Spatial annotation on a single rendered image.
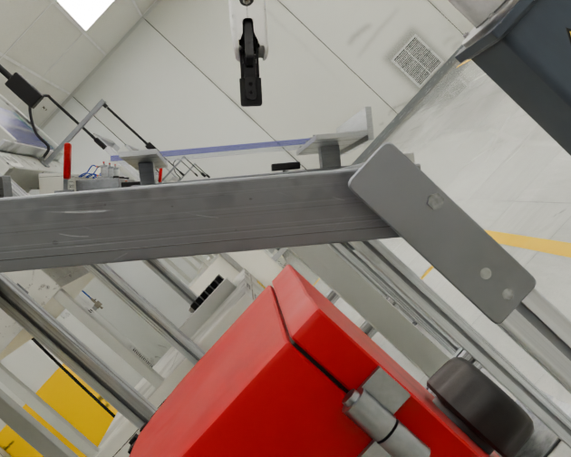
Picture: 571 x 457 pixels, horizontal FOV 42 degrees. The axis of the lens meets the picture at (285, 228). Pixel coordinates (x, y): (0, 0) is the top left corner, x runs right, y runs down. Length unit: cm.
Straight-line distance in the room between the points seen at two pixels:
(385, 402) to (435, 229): 41
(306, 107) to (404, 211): 822
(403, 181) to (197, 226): 18
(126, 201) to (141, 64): 829
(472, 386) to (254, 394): 9
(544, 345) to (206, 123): 821
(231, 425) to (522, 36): 111
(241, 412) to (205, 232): 43
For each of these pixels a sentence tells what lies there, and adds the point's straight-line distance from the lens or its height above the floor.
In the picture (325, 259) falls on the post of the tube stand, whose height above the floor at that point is 59.
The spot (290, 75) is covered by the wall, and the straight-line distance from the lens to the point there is 885.
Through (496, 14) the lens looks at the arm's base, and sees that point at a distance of 128.
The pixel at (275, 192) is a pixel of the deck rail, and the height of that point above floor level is 79.
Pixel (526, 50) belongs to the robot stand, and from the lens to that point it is 127.
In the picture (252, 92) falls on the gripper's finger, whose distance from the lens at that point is 112.
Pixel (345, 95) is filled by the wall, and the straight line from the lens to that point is 888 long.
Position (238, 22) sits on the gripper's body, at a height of 98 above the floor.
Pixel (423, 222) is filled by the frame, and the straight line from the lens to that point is 61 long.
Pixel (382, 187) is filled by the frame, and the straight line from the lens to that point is 60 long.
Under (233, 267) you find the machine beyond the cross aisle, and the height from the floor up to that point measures 49.
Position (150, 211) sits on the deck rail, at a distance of 64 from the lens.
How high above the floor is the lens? 82
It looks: 4 degrees down
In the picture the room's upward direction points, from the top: 47 degrees counter-clockwise
